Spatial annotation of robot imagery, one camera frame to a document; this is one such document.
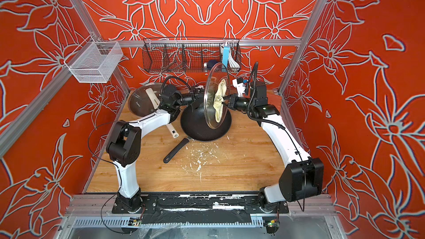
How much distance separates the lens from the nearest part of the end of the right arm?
66 cm

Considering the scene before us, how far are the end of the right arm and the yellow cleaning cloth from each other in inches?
0.8

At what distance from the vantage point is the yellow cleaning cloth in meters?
0.71
